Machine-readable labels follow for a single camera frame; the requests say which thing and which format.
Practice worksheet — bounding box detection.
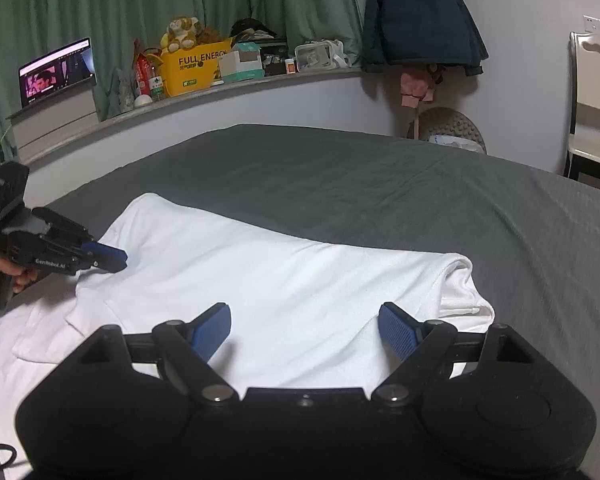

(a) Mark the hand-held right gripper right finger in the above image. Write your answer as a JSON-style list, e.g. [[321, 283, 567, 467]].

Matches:
[[372, 301, 536, 406]]

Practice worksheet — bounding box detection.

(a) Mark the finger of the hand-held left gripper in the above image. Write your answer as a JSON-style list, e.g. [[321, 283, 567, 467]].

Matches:
[[79, 241, 129, 267], [76, 256, 125, 275]]

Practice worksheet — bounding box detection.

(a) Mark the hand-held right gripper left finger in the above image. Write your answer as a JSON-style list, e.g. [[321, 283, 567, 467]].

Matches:
[[77, 302, 241, 406]]

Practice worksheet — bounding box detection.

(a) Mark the white shirt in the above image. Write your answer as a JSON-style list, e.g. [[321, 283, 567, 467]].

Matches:
[[0, 192, 496, 480]]

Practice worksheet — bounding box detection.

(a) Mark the grey storage box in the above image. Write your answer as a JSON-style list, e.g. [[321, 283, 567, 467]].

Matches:
[[6, 85, 101, 166]]

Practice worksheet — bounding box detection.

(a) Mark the grey bed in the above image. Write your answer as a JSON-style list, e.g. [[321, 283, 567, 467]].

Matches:
[[0, 122, 600, 480]]

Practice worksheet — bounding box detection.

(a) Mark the clear plastic bottle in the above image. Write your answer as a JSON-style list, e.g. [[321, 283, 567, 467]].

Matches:
[[147, 60, 167, 102]]

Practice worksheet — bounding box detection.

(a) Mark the open laptop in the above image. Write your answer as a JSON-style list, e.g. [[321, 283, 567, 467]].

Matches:
[[18, 36, 98, 108]]

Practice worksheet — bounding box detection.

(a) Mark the red bottle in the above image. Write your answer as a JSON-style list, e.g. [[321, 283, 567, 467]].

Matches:
[[132, 39, 153, 98]]

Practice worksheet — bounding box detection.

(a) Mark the white plastic bag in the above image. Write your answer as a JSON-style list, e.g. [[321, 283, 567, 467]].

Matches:
[[427, 134, 482, 155]]

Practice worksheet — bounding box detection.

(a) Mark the yellow cardboard box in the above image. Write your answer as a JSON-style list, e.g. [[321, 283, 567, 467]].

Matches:
[[157, 37, 233, 98]]

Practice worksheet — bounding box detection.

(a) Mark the grey window sill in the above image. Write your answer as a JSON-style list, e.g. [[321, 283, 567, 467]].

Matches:
[[5, 67, 366, 166]]

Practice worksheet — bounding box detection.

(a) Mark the grey woven stool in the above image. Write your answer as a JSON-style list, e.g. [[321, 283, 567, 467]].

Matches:
[[407, 106, 487, 155]]

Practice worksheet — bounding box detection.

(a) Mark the white teal box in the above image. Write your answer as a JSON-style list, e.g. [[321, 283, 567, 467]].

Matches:
[[219, 42, 266, 83]]

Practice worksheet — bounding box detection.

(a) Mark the brown plush toy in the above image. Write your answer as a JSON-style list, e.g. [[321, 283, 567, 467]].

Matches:
[[160, 16, 221, 53]]

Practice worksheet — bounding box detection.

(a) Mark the pink cloth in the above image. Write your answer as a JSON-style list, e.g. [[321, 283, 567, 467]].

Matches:
[[399, 62, 446, 108]]

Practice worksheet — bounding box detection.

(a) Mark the green curtain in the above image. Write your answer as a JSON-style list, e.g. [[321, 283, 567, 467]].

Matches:
[[0, 0, 366, 156]]

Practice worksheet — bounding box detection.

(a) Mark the black box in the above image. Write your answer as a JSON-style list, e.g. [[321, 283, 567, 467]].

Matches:
[[260, 39, 289, 77]]

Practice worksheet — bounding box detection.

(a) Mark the black cap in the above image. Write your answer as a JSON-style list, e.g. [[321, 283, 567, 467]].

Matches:
[[230, 19, 276, 41]]

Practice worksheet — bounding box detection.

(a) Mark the clear plastic pouch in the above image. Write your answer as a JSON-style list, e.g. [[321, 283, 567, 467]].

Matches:
[[294, 39, 352, 72]]

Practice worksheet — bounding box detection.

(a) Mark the cream chair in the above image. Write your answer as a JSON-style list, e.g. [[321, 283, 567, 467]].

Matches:
[[562, 31, 600, 183]]

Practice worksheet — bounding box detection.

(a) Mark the dark teal jacket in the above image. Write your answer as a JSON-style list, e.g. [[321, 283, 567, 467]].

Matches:
[[361, 0, 490, 77]]

